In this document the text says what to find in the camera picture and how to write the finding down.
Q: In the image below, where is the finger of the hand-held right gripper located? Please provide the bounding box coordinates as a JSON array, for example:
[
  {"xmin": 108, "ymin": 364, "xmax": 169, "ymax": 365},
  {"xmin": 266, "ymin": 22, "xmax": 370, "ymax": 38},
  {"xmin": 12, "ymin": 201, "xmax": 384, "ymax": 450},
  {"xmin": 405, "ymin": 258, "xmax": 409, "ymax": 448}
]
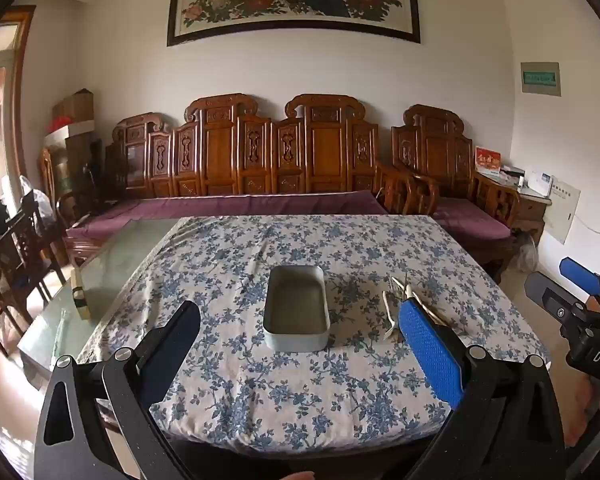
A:
[
  {"xmin": 524, "ymin": 272, "xmax": 587, "ymax": 325},
  {"xmin": 559, "ymin": 257, "xmax": 600, "ymax": 311}
]

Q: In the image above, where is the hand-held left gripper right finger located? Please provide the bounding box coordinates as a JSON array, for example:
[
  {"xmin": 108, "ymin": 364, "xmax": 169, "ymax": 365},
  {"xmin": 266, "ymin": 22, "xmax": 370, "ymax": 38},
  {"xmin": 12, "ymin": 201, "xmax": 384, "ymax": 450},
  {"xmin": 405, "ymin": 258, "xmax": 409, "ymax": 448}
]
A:
[{"xmin": 398, "ymin": 298, "xmax": 567, "ymax": 480}]

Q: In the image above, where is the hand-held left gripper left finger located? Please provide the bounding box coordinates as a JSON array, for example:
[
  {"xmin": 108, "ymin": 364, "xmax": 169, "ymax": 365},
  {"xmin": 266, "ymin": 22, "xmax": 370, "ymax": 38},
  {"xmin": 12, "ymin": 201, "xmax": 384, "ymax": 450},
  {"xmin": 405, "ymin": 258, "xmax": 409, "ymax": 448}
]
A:
[{"xmin": 34, "ymin": 301, "xmax": 202, "ymax": 480}]

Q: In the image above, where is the wooden chopstick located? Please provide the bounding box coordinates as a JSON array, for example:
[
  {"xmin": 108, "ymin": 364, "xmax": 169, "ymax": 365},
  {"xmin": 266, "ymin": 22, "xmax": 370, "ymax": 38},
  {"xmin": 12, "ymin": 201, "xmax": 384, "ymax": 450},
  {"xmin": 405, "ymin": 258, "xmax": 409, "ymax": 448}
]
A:
[{"xmin": 405, "ymin": 285, "xmax": 460, "ymax": 332}]

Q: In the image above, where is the white plastic spoon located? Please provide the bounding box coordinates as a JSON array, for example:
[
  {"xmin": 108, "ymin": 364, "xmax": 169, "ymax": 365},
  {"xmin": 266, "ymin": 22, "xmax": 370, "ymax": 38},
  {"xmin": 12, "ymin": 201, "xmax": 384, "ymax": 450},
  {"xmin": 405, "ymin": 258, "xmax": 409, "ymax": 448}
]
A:
[{"xmin": 382, "ymin": 287, "xmax": 402, "ymax": 344}]

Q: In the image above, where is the metal blade tool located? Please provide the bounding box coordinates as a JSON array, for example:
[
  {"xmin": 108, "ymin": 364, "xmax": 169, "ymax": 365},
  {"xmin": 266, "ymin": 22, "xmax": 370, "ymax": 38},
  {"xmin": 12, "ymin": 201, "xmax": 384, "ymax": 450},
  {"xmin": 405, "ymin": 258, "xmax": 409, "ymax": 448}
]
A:
[{"xmin": 389, "ymin": 274, "xmax": 412, "ymax": 302}]

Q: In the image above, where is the grey metal tin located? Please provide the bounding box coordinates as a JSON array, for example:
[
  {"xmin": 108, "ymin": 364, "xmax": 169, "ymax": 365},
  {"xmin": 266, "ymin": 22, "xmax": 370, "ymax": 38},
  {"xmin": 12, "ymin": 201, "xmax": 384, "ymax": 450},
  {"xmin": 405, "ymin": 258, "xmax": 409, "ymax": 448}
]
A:
[{"xmin": 263, "ymin": 265, "xmax": 330, "ymax": 353}]

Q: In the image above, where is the clear plastic bag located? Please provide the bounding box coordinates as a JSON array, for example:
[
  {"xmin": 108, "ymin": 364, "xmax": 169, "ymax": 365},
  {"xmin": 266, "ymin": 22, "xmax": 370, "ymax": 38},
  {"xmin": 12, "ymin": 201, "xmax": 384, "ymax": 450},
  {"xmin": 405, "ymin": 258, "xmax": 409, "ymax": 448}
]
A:
[{"xmin": 512, "ymin": 239, "xmax": 539, "ymax": 274}]

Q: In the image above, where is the blue floral tablecloth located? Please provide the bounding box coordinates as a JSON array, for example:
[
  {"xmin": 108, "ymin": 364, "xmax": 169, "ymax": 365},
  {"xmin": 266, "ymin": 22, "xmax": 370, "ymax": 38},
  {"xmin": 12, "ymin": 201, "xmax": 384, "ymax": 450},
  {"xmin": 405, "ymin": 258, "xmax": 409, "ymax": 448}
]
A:
[{"xmin": 77, "ymin": 215, "xmax": 552, "ymax": 457}]

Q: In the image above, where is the wooden side table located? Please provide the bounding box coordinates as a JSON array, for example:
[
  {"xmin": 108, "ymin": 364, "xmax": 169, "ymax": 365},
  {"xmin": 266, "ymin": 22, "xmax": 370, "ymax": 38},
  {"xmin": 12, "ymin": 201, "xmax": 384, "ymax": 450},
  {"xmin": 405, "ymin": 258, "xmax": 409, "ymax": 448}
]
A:
[{"xmin": 500, "ymin": 180, "xmax": 553, "ymax": 247}]

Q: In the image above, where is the white telephone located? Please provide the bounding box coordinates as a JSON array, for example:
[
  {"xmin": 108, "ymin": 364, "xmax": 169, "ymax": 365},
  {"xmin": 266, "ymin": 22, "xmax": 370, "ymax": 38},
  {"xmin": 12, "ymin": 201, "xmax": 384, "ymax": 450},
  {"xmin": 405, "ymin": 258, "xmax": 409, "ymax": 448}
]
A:
[{"xmin": 527, "ymin": 170, "xmax": 555, "ymax": 197}]

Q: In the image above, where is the purple armchair cushion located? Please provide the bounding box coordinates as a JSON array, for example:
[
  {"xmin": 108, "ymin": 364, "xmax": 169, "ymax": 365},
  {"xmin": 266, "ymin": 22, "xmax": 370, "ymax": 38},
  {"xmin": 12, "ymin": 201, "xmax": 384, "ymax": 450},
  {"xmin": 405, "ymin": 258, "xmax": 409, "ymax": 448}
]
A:
[{"xmin": 432, "ymin": 197, "xmax": 514, "ymax": 242}]

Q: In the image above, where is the long purple sofa cushion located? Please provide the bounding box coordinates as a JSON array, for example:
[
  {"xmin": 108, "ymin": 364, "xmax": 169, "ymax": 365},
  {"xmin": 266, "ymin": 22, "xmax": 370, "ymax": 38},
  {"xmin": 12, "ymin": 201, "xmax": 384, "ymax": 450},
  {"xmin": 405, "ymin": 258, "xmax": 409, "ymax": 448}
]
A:
[{"xmin": 67, "ymin": 190, "xmax": 389, "ymax": 244}]

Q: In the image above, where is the red desk calendar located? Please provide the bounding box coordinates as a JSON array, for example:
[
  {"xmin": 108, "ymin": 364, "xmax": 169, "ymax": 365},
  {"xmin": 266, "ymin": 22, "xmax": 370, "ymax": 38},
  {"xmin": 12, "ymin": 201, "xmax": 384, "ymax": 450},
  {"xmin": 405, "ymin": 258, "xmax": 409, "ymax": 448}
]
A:
[{"xmin": 474, "ymin": 146, "xmax": 502, "ymax": 174}]

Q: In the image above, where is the dark wooden chair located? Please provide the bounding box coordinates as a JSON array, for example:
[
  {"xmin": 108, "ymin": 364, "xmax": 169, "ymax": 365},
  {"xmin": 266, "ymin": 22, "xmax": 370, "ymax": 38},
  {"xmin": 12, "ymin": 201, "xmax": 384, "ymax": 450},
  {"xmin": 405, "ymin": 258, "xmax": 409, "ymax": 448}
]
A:
[{"xmin": 0, "ymin": 200, "xmax": 67, "ymax": 357}]

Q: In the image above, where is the long carved wooden sofa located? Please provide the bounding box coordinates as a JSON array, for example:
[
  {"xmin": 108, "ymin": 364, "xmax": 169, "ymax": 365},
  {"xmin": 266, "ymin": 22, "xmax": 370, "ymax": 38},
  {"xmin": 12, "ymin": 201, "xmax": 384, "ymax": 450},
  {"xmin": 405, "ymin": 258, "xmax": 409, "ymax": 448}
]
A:
[{"xmin": 105, "ymin": 92, "xmax": 442, "ymax": 221}]

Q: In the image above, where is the carved wooden armchair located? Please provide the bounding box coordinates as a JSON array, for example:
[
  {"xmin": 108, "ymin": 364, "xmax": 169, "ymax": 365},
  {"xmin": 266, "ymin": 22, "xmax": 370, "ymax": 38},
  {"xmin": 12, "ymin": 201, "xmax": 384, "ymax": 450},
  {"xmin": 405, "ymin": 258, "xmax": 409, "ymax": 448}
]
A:
[{"xmin": 375, "ymin": 104, "xmax": 524, "ymax": 282}]

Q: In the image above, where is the white bag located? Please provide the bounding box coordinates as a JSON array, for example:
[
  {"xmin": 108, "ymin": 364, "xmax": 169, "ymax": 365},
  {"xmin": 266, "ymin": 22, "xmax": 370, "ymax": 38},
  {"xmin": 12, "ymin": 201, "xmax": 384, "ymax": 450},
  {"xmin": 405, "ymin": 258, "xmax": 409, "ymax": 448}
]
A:
[{"xmin": 19, "ymin": 175, "xmax": 57, "ymax": 222}]

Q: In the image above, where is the white flat box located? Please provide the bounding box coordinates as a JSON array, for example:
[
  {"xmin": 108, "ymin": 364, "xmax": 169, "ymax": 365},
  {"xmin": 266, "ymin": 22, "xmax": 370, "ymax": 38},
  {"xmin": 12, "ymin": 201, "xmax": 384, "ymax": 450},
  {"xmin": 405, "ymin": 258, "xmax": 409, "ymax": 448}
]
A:
[{"xmin": 44, "ymin": 120, "xmax": 99, "ymax": 147}]

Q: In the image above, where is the brown cardboard box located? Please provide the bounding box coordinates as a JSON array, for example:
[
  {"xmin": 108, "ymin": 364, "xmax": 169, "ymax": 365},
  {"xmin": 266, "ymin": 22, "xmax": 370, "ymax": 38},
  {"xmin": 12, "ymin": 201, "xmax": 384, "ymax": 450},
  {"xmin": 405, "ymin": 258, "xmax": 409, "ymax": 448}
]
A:
[{"xmin": 52, "ymin": 88, "xmax": 95, "ymax": 127}]

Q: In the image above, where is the framed floral painting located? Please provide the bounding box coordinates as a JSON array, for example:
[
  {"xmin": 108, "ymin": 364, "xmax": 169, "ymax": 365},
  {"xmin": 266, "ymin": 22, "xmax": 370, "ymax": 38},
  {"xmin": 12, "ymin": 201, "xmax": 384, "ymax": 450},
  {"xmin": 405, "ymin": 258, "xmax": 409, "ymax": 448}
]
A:
[{"xmin": 166, "ymin": 0, "xmax": 422, "ymax": 48}]

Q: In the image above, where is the grey wall distribution box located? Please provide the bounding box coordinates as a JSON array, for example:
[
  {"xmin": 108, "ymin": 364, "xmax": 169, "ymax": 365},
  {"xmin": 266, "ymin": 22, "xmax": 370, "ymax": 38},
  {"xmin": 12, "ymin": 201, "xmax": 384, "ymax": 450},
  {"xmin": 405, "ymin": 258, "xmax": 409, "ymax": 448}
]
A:
[{"xmin": 539, "ymin": 177, "xmax": 581, "ymax": 246}]

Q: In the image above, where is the green wall panel box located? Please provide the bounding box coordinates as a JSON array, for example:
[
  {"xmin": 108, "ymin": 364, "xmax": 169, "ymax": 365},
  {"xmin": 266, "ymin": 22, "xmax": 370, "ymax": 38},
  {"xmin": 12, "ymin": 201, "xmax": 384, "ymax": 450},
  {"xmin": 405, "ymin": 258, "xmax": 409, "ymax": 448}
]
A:
[{"xmin": 520, "ymin": 61, "xmax": 564, "ymax": 97}]

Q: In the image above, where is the wooden door frame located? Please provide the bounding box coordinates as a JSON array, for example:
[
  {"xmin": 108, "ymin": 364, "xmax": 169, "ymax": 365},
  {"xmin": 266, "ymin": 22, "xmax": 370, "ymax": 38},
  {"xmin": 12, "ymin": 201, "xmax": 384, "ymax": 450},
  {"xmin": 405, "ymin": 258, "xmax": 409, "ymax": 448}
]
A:
[{"xmin": 0, "ymin": 5, "xmax": 39, "ymax": 196}]

